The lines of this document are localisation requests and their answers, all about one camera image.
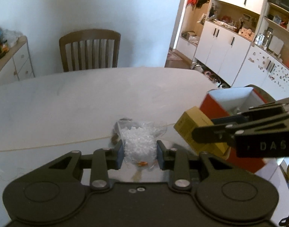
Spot white drawer sideboard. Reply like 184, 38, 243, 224
0, 36, 35, 86

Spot red patterned doormat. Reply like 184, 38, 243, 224
167, 50, 183, 61

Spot orange small toy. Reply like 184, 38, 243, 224
137, 161, 148, 166

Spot dark wooden chair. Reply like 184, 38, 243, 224
59, 29, 121, 72

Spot yellow cardboard box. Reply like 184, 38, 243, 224
174, 107, 231, 160

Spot white wall cabinet unit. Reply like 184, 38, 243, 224
174, 0, 289, 100

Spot red white cardboard box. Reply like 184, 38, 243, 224
199, 86, 274, 173

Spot bag of white beads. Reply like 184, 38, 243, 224
114, 119, 167, 168

